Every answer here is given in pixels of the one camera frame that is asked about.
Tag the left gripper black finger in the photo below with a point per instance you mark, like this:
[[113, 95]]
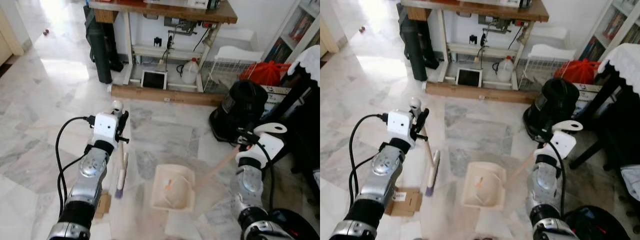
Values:
[[422, 118], [122, 121]]

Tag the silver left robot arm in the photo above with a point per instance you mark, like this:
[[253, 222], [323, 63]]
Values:
[[92, 170], [382, 170]]

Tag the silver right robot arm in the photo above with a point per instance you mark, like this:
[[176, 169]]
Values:
[[544, 185], [250, 185]]

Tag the black round appliance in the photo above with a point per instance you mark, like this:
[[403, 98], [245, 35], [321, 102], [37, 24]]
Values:
[[245, 105], [557, 100]]

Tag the white printed cardboard box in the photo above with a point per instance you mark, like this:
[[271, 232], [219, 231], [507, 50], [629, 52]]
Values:
[[589, 92], [277, 97]]

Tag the long wooden plank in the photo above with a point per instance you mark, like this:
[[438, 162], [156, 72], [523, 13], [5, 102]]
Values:
[[165, 95], [480, 92]]

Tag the white framed dark tablet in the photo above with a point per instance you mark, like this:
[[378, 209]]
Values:
[[154, 80], [469, 77]]

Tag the dark wooden table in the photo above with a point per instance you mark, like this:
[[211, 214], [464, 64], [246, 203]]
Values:
[[620, 115], [302, 120]]

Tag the red plastic bag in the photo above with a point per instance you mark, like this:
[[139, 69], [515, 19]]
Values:
[[265, 74], [580, 71]]

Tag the brown cardboard piece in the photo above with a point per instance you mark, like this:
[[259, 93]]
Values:
[[410, 202], [104, 206]]

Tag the tall black rolled mat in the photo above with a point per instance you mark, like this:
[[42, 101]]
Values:
[[100, 50], [414, 47]]

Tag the clear plastic jug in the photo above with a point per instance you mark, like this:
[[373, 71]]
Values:
[[506, 70], [190, 72]]

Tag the white lace cloth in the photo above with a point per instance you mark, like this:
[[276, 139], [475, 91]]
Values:
[[622, 57], [309, 60]]

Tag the white plastic bin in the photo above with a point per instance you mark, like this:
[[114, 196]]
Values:
[[550, 36]]

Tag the white bookshelf with books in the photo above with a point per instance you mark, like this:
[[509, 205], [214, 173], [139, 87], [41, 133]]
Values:
[[615, 25], [300, 25]]

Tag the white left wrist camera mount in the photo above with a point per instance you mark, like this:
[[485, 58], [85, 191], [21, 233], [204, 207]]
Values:
[[400, 124], [105, 128]]

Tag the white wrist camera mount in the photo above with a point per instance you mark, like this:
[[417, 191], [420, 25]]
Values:
[[105, 128], [563, 143], [400, 124], [271, 146]]

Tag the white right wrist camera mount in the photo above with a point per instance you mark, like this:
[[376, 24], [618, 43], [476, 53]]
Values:
[[271, 146], [563, 143]]

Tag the wooden top white frame desk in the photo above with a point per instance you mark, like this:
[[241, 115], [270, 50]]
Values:
[[165, 12], [480, 10]]

